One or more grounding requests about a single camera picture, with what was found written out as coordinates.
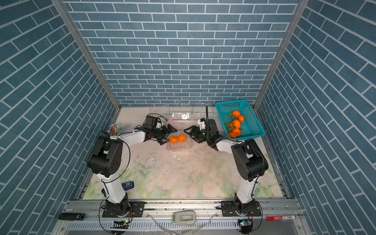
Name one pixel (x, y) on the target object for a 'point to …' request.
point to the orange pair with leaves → (236, 114)
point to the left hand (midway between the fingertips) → (177, 134)
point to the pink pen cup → (113, 129)
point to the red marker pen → (274, 218)
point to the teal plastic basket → (250, 128)
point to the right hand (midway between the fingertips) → (187, 133)
